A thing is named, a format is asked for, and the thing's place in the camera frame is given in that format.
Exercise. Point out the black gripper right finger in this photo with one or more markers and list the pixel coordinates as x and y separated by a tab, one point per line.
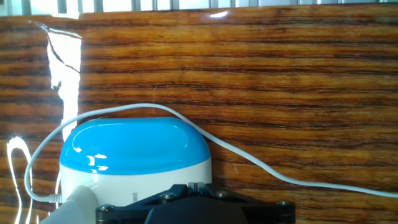
267	213

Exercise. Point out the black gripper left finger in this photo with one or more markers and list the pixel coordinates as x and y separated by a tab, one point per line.
124	213

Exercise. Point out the blue and white desk lamp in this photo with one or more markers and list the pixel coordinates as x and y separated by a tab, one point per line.
133	146

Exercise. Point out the wood grain vinyl mat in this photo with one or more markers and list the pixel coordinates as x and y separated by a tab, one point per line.
248	77

